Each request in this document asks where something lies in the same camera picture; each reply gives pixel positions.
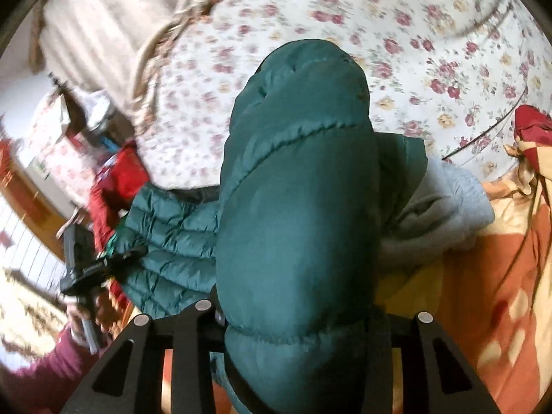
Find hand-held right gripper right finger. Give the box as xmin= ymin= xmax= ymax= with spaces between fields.
xmin=366 ymin=310 xmax=501 ymax=414

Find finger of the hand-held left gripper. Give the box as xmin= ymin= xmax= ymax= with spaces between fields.
xmin=102 ymin=244 xmax=148 ymax=275

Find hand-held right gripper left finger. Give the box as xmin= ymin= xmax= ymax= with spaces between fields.
xmin=60 ymin=299 xmax=226 ymax=414

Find green puffer jacket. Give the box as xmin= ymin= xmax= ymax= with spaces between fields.
xmin=113 ymin=39 xmax=428 ymax=414

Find person's left forearm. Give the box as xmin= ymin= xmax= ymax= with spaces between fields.
xmin=0 ymin=325 xmax=110 ymax=414

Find person's left hand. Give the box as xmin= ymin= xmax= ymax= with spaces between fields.
xmin=67 ymin=287 xmax=115 ymax=348

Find patterned rug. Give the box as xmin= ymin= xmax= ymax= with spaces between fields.
xmin=0 ymin=266 xmax=75 ymax=356

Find red cloth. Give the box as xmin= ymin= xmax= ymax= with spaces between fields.
xmin=88 ymin=141 xmax=145 ymax=248

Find wooden furniture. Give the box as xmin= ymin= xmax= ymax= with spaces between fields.
xmin=0 ymin=138 xmax=75 ymax=260

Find floral cloth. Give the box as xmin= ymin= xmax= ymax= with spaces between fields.
xmin=25 ymin=91 xmax=102 ymax=208

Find orange yellow printed blanket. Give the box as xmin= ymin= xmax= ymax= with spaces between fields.
xmin=159 ymin=103 xmax=552 ymax=414

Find grey sweatshirt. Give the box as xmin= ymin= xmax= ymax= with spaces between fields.
xmin=378 ymin=155 xmax=496 ymax=260

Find floral quilt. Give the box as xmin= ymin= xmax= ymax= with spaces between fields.
xmin=131 ymin=0 xmax=544 ymax=190

